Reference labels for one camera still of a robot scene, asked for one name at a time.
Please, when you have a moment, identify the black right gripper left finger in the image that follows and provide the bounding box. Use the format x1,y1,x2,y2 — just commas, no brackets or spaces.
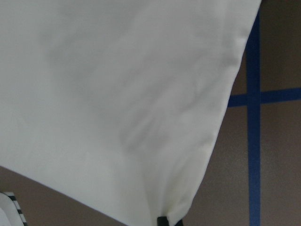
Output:
157,216,168,226

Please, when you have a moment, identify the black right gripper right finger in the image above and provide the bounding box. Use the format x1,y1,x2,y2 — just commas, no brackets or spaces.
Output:
175,219,184,226

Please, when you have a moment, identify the cream long-sleeve cat shirt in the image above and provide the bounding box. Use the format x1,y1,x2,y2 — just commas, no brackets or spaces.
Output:
0,0,261,226

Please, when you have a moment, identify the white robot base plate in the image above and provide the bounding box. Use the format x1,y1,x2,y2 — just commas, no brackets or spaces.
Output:
0,192,28,226

